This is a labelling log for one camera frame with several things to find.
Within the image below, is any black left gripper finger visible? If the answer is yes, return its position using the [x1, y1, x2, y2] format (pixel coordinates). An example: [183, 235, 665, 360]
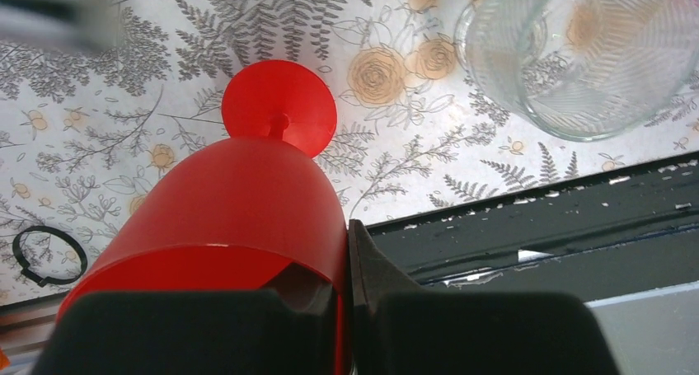
[31, 264, 336, 374]

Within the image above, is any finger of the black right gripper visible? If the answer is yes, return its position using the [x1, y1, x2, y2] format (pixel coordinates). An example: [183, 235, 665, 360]
[348, 220, 618, 374]

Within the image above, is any red plastic wine glass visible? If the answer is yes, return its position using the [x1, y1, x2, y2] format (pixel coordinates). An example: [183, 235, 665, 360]
[57, 60, 351, 374]

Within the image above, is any clear wine glass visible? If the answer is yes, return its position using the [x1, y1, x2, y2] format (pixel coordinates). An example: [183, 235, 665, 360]
[455, 0, 698, 142]

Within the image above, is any floral table mat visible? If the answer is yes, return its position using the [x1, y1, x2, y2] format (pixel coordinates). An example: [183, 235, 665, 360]
[1, 0, 698, 306]

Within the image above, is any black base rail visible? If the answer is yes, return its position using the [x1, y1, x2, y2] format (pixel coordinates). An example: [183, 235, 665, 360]
[369, 153, 698, 301]

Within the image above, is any small black ring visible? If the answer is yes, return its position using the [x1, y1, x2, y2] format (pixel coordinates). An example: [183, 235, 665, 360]
[12, 225, 89, 288]

